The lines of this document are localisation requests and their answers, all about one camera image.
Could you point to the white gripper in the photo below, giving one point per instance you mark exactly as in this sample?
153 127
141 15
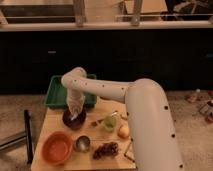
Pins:
75 104

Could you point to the grey towel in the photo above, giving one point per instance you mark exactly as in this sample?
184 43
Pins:
73 116

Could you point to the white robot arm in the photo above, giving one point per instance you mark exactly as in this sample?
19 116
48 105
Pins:
154 138

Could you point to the orange bowl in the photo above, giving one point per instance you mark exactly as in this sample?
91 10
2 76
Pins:
57 148

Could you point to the green plastic tray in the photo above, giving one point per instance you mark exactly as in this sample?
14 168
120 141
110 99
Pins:
56 95

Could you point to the green plastic cup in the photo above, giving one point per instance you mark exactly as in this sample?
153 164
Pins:
109 123

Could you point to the small metal cup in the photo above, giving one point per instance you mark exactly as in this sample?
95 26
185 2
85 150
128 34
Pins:
82 143

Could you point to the apple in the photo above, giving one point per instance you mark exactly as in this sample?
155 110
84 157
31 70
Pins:
123 132

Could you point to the bunch of dark grapes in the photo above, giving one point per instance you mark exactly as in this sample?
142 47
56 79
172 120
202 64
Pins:
107 149

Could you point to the black metal stand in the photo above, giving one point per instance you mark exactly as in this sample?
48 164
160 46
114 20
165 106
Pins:
23 136

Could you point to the knife with green handle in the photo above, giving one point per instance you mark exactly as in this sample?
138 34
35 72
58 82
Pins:
97 122

